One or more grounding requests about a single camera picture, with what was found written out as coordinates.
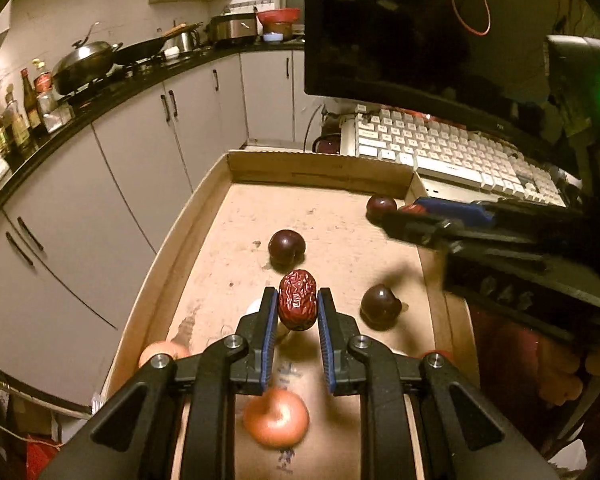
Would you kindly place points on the orange-red apple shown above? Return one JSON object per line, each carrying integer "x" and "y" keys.
{"x": 277, "y": 417}
{"x": 177, "y": 349}

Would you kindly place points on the person's right hand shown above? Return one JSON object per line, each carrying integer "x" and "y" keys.
{"x": 560, "y": 380}

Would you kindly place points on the white kitchen base cabinets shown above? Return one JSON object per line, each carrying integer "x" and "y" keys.
{"x": 130, "y": 160}

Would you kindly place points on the shallow wooden tray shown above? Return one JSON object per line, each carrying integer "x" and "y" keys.
{"x": 330, "y": 220}

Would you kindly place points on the black frying pan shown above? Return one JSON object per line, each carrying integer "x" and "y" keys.
{"x": 140, "y": 50}

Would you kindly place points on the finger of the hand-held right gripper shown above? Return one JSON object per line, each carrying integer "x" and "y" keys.
{"x": 415, "y": 227}
{"x": 455, "y": 210}

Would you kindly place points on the red bowl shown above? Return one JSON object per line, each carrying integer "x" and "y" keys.
{"x": 278, "y": 15}

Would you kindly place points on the steel rice cooker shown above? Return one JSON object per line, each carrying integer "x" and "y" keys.
{"x": 232, "y": 27}

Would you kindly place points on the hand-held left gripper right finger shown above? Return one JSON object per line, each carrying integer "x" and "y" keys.
{"x": 325, "y": 340}

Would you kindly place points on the steel wok with lid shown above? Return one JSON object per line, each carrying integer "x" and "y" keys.
{"x": 85, "y": 62}

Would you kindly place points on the steel kettle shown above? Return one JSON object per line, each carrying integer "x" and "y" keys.
{"x": 187, "y": 40}

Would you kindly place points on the black kitchen countertop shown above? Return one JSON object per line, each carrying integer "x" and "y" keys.
{"x": 105, "y": 105}

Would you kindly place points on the wrinkled red date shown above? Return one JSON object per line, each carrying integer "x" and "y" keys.
{"x": 296, "y": 300}
{"x": 410, "y": 208}

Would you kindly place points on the row of condiment bottles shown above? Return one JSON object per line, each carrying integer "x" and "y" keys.
{"x": 27, "y": 105}

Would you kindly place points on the small blue bowl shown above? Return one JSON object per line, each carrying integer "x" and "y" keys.
{"x": 272, "y": 37}

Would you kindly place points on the black computer monitor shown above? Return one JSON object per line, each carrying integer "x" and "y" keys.
{"x": 380, "y": 35}

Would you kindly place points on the dark purple plum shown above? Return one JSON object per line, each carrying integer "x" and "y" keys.
{"x": 286, "y": 247}
{"x": 380, "y": 207}
{"x": 380, "y": 306}

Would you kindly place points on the white computer keyboard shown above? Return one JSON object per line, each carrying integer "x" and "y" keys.
{"x": 430, "y": 145}

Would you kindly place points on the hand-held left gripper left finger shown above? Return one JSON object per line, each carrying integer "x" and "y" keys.
{"x": 267, "y": 340}

